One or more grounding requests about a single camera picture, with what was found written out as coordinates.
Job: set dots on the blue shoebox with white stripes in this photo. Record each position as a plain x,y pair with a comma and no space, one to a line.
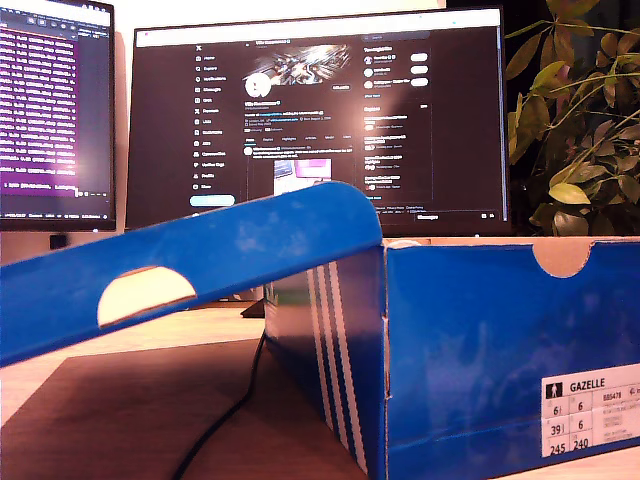
450,325

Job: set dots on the wide black Huawei monitor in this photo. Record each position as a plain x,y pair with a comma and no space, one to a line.
300,100

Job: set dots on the small black block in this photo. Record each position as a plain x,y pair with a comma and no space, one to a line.
57,242

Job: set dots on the green leafy houseplant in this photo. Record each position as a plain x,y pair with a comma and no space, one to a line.
575,175

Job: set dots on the monitor with purple text screen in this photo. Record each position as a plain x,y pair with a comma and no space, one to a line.
50,100

